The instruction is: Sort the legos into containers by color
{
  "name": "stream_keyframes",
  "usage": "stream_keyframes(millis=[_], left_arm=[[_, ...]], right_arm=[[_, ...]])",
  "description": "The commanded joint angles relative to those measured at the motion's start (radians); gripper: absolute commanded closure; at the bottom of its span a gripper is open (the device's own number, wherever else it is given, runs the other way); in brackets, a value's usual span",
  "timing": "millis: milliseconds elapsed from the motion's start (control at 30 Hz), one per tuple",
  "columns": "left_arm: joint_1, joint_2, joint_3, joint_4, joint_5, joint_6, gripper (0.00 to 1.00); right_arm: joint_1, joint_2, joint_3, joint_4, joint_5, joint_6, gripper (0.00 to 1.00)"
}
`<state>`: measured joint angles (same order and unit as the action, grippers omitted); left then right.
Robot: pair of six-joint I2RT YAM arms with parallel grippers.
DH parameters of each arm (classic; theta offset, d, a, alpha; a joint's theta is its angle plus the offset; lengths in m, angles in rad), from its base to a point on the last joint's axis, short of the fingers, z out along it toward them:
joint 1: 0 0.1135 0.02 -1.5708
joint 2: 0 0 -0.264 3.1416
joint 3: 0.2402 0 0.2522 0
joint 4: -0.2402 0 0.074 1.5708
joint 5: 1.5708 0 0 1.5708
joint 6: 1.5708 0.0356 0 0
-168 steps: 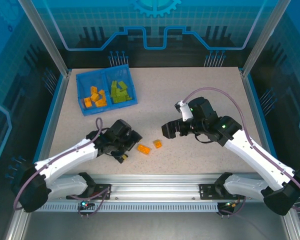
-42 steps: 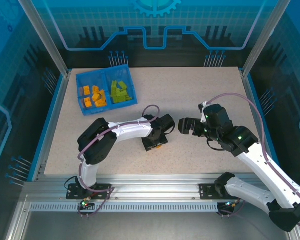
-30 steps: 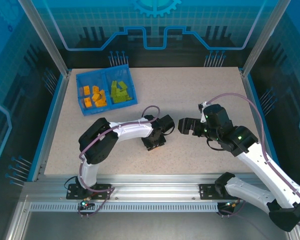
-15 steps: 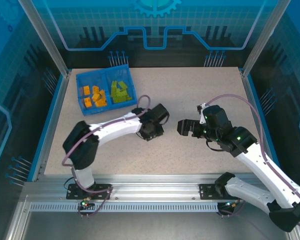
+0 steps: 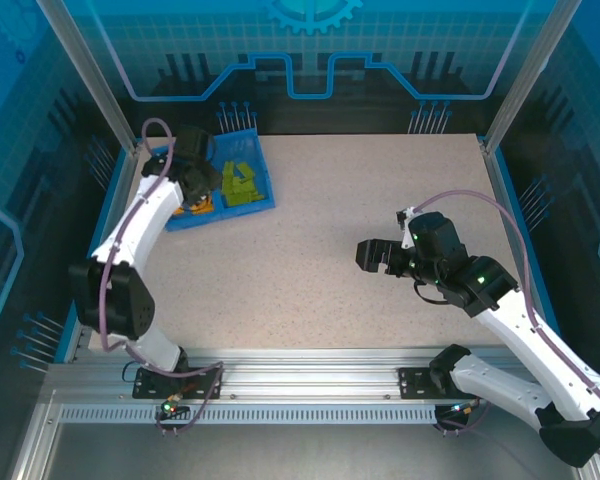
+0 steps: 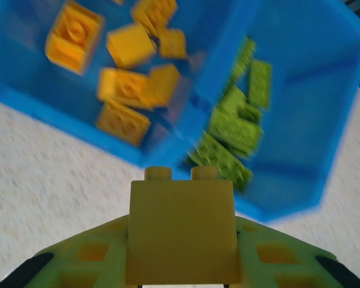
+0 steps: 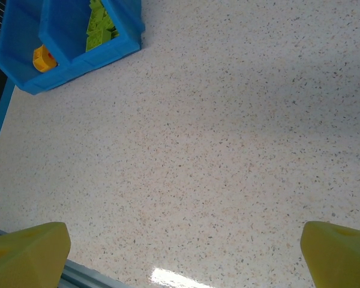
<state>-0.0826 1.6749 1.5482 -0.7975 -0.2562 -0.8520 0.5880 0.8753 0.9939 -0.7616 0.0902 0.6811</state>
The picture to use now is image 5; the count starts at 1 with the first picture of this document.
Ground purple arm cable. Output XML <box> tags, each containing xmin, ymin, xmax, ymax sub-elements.
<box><xmin>99</xmin><ymin>118</ymin><xmax>226</xmax><ymax>436</ymax></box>
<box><xmin>412</xmin><ymin>189</ymin><xmax>600</xmax><ymax>459</ymax></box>

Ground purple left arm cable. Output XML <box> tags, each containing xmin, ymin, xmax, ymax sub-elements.
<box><xmin>99</xmin><ymin>118</ymin><xmax>226</xmax><ymax>436</ymax></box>

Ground small connector board with LED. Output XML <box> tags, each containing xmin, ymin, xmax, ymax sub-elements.
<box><xmin>439</xmin><ymin>399</ymin><xmax>484</xmax><ymax>419</ymax></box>
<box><xmin>159</xmin><ymin>392</ymin><xmax>189</xmax><ymax>419</ymax></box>

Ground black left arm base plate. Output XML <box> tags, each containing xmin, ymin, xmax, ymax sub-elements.
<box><xmin>132</xmin><ymin>366</ymin><xmax>224</xmax><ymax>400</ymax></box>

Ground left aluminium frame post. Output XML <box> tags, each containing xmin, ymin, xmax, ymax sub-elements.
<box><xmin>34</xmin><ymin>0</ymin><xmax>144</xmax><ymax>154</ymax></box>

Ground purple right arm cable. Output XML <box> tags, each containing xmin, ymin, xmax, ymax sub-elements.
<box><xmin>412</xmin><ymin>189</ymin><xmax>600</xmax><ymax>459</ymax></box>

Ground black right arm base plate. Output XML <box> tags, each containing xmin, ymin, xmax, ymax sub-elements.
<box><xmin>398</xmin><ymin>367</ymin><xmax>491</xmax><ymax>400</ymax></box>

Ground right aluminium frame post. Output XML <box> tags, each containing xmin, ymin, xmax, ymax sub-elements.
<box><xmin>482</xmin><ymin>0</ymin><xmax>586</xmax><ymax>154</ymax></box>

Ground aluminium mounting rail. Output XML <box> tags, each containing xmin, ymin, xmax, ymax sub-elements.
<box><xmin>47</xmin><ymin>347</ymin><xmax>581</xmax><ymax>406</ymax></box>

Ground short black gripper wire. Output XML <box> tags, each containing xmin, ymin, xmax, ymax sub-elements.
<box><xmin>412</xmin><ymin>281</ymin><xmax>451</xmax><ymax>306</ymax></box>

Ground blue two-compartment plastic bin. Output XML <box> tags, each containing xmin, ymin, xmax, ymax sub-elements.
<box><xmin>164</xmin><ymin>127</ymin><xmax>277</xmax><ymax>233</ymax></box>

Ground aluminium frame post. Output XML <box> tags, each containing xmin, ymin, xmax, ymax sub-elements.
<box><xmin>482</xmin><ymin>0</ymin><xmax>586</xmax><ymax>154</ymax></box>
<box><xmin>34</xmin><ymin>0</ymin><xmax>144</xmax><ymax>154</ymax></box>

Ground slotted grey cable duct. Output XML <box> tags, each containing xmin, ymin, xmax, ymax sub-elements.
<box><xmin>57</xmin><ymin>404</ymin><xmax>439</xmax><ymax>426</ymax></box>

